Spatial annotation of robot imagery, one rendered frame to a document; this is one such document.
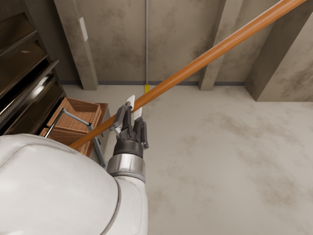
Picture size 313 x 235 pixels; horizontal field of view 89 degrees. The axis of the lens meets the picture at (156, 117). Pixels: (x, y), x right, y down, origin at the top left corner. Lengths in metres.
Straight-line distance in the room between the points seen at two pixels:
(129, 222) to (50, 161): 0.16
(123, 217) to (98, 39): 3.69
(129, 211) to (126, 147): 0.15
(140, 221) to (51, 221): 0.15
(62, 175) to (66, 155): 0.02
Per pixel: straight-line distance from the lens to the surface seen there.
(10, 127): 1.97
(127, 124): 0.45
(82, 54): 3.77
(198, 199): 2.52
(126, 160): 0.36
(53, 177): 0.20
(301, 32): 3.97
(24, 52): 2.18
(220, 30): 3.68
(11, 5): 2.17
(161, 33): 3.69
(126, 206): 0.29
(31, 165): 0.20
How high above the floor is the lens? 2.31
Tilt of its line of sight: 45 degrees down
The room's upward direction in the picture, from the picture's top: 4 degrees clockwise
